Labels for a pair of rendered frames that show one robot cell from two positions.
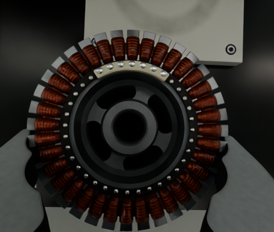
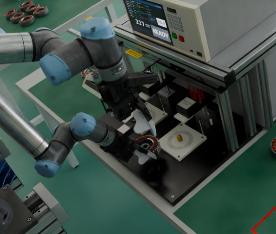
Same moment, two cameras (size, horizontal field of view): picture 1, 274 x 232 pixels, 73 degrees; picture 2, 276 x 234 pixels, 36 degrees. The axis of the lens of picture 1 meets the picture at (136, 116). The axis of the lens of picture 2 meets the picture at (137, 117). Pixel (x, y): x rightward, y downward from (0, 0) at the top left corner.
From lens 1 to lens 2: 1.54 m
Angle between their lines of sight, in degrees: 53
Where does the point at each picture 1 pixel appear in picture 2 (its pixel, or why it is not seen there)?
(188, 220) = (142, 187)
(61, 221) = (121, 171)
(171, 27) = (172, 147)
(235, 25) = (183, 153)
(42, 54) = not seen: hidden behind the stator
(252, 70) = (181, 164)
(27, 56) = not seen: hidden behind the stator
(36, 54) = not seen: hidden behind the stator
